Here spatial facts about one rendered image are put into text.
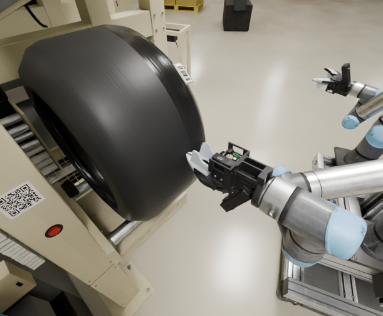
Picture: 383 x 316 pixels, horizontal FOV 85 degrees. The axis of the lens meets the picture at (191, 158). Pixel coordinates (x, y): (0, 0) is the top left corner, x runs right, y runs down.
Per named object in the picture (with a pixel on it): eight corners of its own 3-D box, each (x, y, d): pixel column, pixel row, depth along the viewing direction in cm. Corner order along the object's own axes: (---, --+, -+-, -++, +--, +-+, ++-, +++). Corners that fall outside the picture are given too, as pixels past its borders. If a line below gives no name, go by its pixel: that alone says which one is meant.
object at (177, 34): (182, 91, 315) (180, 32, 257) (147, 84, 330) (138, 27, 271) (190, 81, 337) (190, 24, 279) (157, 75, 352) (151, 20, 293)
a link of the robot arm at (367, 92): (375, 109, 110) (387, 94, 103) (353, 101, 115) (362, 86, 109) (380, 103, 113) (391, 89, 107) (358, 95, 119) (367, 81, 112)
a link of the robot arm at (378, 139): (352, 150, 114) (368, 131, 104) (360, 139, 120) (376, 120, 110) (377, 162, 108) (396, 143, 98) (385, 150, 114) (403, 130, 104)
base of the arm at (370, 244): (392, 233, 92) (409, 223, 85) (402, 268, 83) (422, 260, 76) (353, 222, 96) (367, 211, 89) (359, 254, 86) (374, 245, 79)
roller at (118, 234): (110, 245, 69) (103, 236, 71) (113, 249, 72) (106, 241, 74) (183, 182, 87) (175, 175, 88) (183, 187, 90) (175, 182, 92)
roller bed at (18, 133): (14, 195, 84) (-47, 142, 63) (2, 176, 91) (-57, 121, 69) (62, 168, 94) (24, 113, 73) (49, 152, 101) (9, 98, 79)
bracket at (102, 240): (116, 265, 71) (107, 256, 64) (62, 198, 89) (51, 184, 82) (124, 258, 73) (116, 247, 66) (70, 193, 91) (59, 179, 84)
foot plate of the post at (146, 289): (121, 328, 126) (120, 328, 124) (97, 293, 138) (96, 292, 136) (155, 289, 139) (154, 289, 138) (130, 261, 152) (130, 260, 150)
